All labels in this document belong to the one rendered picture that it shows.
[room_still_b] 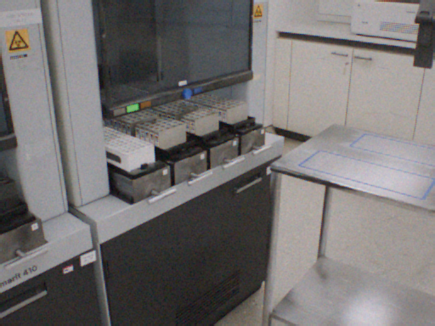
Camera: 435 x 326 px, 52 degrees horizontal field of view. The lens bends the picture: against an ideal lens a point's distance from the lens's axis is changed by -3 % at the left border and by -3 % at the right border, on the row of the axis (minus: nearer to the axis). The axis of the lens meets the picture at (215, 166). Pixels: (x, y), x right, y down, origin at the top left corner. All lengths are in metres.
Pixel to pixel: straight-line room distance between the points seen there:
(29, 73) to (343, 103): 2.69
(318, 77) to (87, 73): 2.56
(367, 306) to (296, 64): 2.34
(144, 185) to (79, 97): 0.30
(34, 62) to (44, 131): 0.17
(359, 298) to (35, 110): 1.21
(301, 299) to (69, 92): 1.03
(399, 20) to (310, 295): 2.08
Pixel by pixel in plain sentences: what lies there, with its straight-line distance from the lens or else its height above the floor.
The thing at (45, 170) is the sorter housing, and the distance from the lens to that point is 1.18.
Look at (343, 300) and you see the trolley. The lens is 1.68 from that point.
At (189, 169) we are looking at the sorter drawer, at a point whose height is 0.77.
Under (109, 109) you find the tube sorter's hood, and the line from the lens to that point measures 1.21.
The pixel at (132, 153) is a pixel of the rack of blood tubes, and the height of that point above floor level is 0.86.
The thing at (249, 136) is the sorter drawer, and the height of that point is 0.80.
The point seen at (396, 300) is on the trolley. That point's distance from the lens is 1.73.
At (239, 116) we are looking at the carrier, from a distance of 1.62.
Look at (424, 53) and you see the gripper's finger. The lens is 0.80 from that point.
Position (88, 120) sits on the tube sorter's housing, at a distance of 1.21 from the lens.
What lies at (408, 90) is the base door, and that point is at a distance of 3.27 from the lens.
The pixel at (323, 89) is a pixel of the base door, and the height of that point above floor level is 0.48.
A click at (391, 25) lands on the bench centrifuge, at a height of 0.99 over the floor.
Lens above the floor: 1.33
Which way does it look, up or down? 24 degrees down
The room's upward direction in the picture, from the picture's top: straight up
